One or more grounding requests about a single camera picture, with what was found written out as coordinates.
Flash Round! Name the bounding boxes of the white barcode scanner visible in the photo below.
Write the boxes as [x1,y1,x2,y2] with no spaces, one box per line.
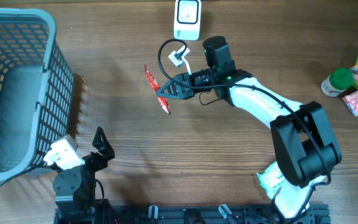
[173,0,202,40]

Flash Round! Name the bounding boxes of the red Nescafe stick sachet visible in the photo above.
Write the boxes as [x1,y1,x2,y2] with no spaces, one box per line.
[144,64,172,115]

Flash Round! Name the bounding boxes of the grey plastic mesh basket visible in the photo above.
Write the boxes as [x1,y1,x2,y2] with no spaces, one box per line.
[0,8,75,181]

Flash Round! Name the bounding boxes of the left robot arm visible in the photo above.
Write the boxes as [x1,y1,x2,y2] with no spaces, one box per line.
[53,127,120,224]

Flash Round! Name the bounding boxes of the black camera cable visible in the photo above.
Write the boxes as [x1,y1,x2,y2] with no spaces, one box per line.
[0,164,55,224]
[157,38,332,218]

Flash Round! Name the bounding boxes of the small red white box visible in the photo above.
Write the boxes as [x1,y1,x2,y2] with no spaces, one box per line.
[342,90,358,117]

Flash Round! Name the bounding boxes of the teal white tissue pack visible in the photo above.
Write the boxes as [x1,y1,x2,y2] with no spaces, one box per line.
[257,161,285,199]

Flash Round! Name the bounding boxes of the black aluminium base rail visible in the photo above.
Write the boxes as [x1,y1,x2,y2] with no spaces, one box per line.
[53,203,331,224]

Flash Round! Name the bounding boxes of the green lid plastic jar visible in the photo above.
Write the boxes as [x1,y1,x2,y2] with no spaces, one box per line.
[321,68,354,97]

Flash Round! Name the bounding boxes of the black right camera cable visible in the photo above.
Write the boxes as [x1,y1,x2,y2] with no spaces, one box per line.
[157,38,332,218]

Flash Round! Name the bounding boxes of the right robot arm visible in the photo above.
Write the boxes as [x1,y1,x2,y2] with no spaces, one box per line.
[155,35,342,223]

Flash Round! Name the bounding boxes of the black left camera cable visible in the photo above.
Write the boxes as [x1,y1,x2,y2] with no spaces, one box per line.
[0,164,55,224]

